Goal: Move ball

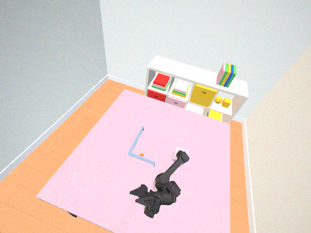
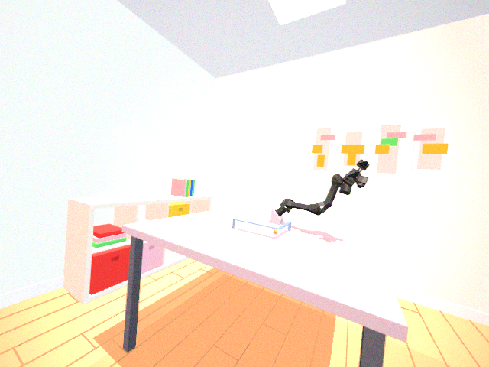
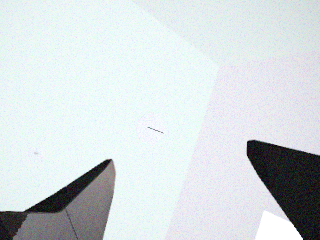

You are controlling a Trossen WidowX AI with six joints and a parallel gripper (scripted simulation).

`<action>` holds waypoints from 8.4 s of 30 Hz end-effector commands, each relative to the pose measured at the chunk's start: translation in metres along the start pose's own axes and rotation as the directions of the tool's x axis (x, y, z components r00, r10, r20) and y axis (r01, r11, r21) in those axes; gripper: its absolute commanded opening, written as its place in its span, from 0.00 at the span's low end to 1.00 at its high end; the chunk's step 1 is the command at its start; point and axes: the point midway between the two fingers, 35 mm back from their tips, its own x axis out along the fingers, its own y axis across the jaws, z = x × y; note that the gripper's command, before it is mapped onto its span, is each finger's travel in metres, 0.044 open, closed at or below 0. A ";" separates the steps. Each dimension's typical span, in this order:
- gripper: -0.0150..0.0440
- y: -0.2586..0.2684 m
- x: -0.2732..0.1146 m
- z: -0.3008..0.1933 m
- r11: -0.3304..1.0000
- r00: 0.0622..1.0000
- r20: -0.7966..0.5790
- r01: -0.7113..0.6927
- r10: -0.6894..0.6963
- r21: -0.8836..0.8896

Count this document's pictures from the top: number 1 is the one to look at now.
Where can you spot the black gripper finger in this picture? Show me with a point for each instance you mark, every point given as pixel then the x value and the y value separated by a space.
pixel 146 201
pixel 137 192

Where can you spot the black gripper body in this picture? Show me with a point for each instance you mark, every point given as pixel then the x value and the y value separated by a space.
pixel 158 198

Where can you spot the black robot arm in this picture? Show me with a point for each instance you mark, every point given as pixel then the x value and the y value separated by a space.
pixel 169 188

